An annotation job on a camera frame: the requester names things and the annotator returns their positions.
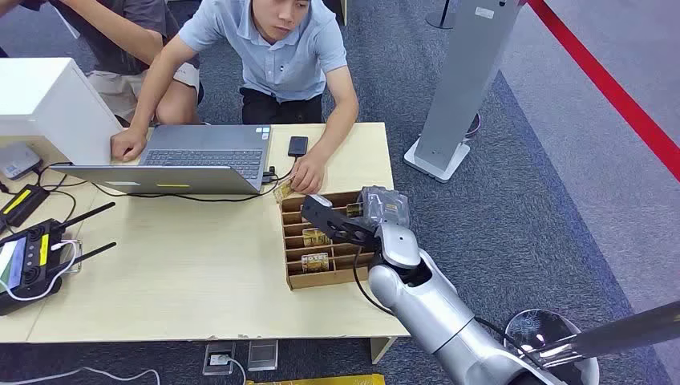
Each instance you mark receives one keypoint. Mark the person's right hand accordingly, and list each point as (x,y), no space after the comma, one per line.
(126,144)

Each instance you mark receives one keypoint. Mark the wooden table leg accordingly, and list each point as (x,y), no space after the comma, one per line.
(381,348)

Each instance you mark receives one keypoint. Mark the person's right forearm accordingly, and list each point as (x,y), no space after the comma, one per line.
(146,101)

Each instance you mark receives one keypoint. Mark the white box cabinet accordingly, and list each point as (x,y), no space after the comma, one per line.
(48,101)

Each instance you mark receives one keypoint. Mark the person's left forearm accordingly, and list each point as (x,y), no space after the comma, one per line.
(337,125)

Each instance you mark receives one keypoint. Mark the white router box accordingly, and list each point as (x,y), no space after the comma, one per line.
(17,159)

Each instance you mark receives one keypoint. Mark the person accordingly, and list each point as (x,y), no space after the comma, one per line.
(114,87)
(287,58)

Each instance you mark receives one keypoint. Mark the yellow floor mat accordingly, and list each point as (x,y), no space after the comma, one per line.
(318,380)

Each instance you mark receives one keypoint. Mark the wooden card organizer box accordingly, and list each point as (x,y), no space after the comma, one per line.
(324,280)

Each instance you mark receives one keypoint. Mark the person's forearm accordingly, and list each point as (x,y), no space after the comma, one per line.
(111,27)

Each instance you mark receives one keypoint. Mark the grey laptop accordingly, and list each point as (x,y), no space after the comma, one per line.
(204,141)

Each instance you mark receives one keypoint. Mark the clear plastic holder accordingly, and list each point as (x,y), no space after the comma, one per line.
(74,257)

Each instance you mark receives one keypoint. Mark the dark stanchion base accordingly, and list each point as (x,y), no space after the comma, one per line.
(441,21)

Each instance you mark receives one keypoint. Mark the grey floor plate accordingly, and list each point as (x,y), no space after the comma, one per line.
(263,355)

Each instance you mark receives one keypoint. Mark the grey kiosk stand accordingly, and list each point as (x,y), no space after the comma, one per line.
(467,79)

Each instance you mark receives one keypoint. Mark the black router with antennas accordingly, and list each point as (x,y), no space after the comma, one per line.
(32,255)

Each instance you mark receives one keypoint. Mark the black usb dongle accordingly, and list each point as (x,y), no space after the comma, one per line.
(268,175)

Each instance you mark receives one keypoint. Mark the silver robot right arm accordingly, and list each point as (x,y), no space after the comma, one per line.
(430,311)

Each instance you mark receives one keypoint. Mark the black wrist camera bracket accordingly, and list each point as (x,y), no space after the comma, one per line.
(340,226)

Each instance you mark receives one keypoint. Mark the floor power socket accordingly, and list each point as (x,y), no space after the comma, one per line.
(218,358)

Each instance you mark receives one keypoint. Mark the black smartphone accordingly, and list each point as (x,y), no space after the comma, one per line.
(298,146)

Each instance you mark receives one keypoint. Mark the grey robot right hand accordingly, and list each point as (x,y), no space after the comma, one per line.
(398,244)

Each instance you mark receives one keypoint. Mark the black adapter with yellow label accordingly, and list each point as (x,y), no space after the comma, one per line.
(21,204)

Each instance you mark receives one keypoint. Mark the golden hotel card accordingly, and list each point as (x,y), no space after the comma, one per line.
(315,262)
(282,191)
(315,237)
(354,210)

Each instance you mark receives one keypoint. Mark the red barrier belt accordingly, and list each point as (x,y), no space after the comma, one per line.
(611,90)

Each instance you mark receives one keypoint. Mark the chrome stanchion with round base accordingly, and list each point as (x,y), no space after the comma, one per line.
(611,335)

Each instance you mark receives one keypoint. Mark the person's left hand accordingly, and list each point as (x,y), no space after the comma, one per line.
(308,174)

